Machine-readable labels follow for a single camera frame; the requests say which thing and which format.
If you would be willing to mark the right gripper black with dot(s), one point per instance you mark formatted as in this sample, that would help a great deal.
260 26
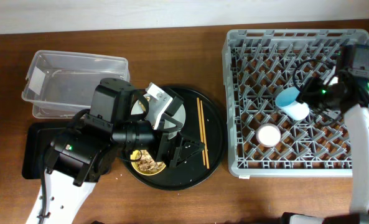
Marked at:
309 88

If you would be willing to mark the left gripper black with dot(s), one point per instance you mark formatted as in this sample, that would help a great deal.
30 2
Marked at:
163 154

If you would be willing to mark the light blue plastic cup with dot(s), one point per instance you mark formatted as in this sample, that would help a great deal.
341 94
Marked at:
286 101

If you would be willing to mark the pink plastic cup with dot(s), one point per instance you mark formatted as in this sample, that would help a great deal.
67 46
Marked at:
268 135

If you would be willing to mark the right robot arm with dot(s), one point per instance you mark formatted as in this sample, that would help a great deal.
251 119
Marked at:
346 91

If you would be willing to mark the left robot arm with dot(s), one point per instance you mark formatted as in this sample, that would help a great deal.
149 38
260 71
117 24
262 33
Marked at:
123 122

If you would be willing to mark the grey dishwasher rack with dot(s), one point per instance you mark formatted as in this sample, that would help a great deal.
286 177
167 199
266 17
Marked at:
257 65

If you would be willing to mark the round black tray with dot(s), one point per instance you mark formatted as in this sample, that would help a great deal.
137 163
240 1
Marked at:
196 169

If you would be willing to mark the wooden chopstick right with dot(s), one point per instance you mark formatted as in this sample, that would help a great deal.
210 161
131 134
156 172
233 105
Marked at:
204 135

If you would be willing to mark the yellow bowl with food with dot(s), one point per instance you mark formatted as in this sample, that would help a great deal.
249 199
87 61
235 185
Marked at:
144 164

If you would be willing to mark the white round plate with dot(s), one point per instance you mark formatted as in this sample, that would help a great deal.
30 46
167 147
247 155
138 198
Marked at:
170 124

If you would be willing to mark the clear plastic bin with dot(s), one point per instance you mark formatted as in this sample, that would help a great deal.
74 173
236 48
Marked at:
60 84

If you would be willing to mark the black rectangular tray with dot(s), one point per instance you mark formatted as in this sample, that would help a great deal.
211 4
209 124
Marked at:
39 136

